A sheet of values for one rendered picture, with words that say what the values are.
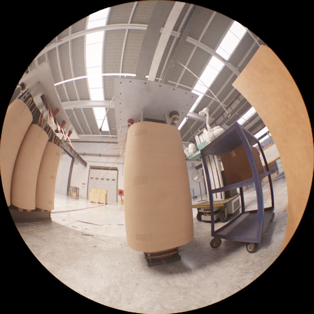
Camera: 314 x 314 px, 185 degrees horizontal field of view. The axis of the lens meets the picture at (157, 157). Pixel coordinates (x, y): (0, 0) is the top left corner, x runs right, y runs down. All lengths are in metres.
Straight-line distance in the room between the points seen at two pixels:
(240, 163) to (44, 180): 2.15
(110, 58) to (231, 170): 10.45
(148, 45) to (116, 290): 4.77
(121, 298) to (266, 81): 1.03
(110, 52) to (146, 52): 6.36
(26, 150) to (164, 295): 1.59
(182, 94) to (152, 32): 3.54
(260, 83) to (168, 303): 0.93
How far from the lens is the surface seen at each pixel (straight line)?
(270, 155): 5.21
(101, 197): 7.11
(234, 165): 0.91
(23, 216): 1.62
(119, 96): 0.97
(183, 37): 6.53
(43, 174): 1.63
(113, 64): 10.32
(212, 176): 1.93
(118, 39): 10.03
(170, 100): 0.99
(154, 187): 0.54
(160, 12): 4.47
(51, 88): 1.55
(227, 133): 0.76
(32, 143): 1.44
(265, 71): 0.50
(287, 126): 0.39
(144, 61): 4.27
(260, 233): 0.73
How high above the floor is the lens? 0.54
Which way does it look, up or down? 24 degrees up
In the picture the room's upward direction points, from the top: 4 degrees counter-clockwise
